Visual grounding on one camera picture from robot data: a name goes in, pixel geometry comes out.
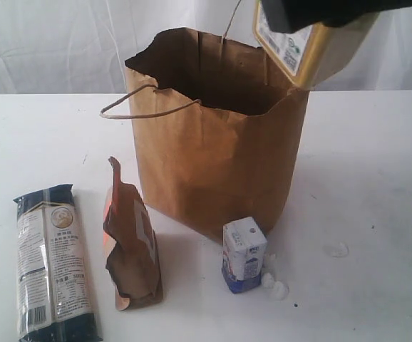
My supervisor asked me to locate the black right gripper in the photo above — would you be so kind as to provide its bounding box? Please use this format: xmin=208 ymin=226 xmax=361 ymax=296
xmin=261 ymin=0 xmax=412 ymax=33

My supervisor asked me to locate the yellow millet bottle white cap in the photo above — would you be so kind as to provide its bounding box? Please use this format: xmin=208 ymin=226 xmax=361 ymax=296
xmin=253 ymin=1 xmax=378 ymax=90

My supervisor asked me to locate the brown paper bag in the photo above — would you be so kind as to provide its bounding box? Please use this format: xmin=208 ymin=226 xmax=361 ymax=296
xmin=123 ymin=27 xmax=309 ymax=241

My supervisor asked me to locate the small white milk carton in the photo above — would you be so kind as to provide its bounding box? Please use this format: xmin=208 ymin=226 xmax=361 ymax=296
xmin=222 ymin=217 xmax=267 ymax=294

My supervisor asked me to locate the brown stand-up coffee pouch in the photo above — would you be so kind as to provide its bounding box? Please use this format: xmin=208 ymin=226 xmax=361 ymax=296
xmin=103 ymin=157 xmax=163 ymax=311

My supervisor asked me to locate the small white garlic clove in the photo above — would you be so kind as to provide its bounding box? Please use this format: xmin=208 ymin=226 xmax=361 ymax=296
xmin=262 ymin=272 xmax=276 ymax=289

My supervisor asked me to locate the dark blue pasta packet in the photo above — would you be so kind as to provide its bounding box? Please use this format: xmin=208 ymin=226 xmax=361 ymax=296
xmin=14 ymin=184 xmax=102 ymax=341

